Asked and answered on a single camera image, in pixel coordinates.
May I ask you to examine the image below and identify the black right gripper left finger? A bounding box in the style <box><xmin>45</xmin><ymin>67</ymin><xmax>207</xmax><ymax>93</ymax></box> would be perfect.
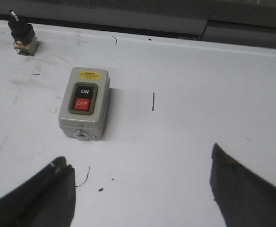
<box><xmin>0</xmin><ymin>157</ymin><xmax>76</xmax><ymax>227</ymax></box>

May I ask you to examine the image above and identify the black selector switch yellow base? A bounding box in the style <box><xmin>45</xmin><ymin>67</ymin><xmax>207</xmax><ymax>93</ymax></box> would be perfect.
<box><xmin>8</xmin><ymin>10</ymin><xmax>39</xmax><ymax>56</ymax></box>

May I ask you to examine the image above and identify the grey on off switch box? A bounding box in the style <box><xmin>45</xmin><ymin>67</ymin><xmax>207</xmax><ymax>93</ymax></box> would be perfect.
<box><xmin>58</xmin><ymin>67</ymin><xmax>110</xmax><ymax>140</ymax></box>

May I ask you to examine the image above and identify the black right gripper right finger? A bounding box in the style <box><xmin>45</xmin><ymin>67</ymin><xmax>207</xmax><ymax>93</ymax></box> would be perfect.
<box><xmin>210</xmin><ymin>144</ymin><xmax>276</xmax><ymax>227</ymax></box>

